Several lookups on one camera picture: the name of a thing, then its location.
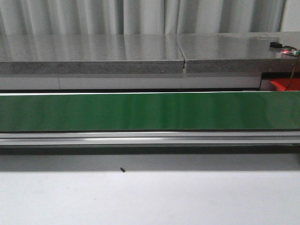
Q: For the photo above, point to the grey stone right slab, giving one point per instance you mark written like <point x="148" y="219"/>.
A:
<point x="237" y="52"/>

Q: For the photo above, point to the grey stone slab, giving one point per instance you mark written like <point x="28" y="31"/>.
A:
<point x="90" y="54"/>
<point x="237" y="52"/>

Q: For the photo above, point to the green conveyor belt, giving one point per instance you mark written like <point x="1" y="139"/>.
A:
<point x="150" y="111"/>

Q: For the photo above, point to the red plastic bin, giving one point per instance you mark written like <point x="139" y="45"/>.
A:
<point x="282" y="83"/>

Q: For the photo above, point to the grey stone left slab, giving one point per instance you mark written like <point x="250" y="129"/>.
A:
<point x="90" y="54"/>

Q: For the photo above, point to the small black sensor box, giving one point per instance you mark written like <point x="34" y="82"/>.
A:
<point x="275" y="45"/>

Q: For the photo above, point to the green circuit board red LED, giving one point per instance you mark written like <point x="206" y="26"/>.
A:
<point x="291" y="51"/>

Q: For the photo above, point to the grey pleated curtain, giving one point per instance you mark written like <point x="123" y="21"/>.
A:
<point x="63" y="17"/>

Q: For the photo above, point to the aluminium conveyor frame rail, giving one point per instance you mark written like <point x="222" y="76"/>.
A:
<point x="152" y="142"/>

